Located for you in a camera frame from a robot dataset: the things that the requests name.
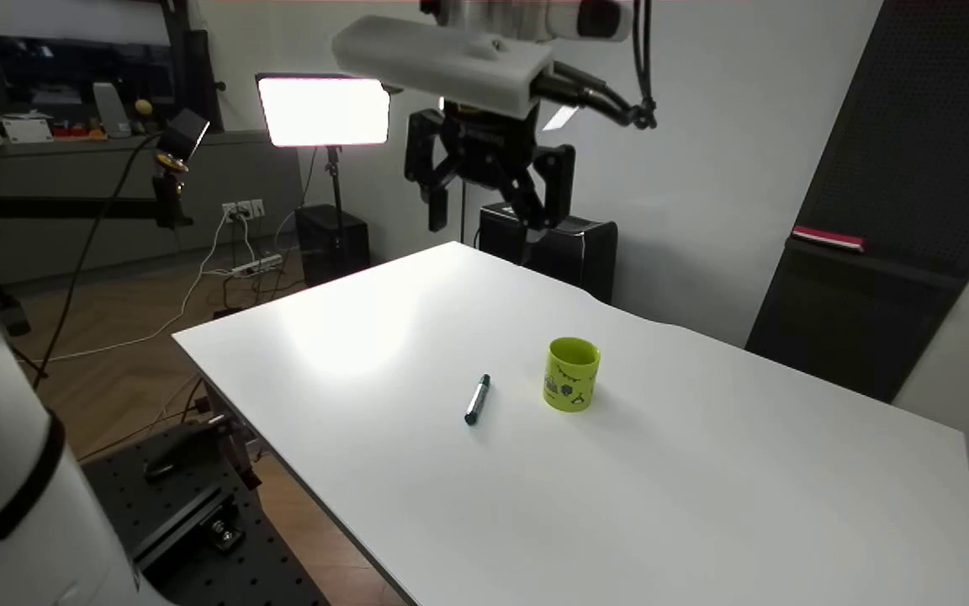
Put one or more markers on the black perforated breadboard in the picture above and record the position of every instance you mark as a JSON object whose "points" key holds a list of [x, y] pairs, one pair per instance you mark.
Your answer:
{"points": [[203, 526]]}

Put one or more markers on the black light stand pole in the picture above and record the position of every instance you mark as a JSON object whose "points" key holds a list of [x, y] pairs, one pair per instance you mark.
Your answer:
{"points": [[335, 178]]}

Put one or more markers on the lime green cup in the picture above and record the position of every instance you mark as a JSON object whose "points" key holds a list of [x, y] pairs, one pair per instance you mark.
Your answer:
{"points": [[571, 376]]}

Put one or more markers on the green capped marker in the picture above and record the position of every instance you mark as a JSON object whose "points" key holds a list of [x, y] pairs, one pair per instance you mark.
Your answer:
{"points": [[480, 399]]}

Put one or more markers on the white power strip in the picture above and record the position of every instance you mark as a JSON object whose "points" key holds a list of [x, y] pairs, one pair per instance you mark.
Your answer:
{"points": [[256, 266]]}

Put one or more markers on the black camera on mount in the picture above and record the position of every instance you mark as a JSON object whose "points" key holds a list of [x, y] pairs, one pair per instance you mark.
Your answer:
{"points": [[179, 138]]}

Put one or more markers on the black tall panel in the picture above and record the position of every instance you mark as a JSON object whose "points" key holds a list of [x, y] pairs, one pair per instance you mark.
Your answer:
{"points": [[901, 169]]}

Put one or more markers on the black speaker box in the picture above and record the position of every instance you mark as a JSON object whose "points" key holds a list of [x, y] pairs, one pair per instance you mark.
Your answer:
{"points": [[573, 255]]}

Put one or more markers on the pink label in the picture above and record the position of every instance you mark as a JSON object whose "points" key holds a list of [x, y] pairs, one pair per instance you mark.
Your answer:
{"points": [[830, 236]]}

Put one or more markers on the white wall socket strip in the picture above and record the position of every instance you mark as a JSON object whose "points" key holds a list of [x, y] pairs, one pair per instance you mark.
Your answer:
{"points": [[242, 208]]}

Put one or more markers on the bright led light panel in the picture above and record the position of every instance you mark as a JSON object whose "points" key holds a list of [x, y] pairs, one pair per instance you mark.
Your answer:
{"points": [[325, 107]]}

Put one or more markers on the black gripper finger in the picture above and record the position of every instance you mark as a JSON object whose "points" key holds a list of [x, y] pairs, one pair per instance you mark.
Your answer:
{"points": [[430, 169], [553, 187]]}

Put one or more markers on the grey counter cabinet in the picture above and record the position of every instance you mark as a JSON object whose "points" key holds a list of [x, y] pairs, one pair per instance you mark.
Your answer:
{"points": [[59, 213]]}

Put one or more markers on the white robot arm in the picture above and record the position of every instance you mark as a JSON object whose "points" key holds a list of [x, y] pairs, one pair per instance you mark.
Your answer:
{"points": [[437, 53]]}

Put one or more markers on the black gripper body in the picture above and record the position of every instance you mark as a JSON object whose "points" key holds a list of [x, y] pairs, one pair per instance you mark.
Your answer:
{"points": [[488, 143]]}

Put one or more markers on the black horizontal mount bar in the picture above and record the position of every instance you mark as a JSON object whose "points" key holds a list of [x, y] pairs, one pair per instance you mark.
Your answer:
{"points": [[59, 207]]}

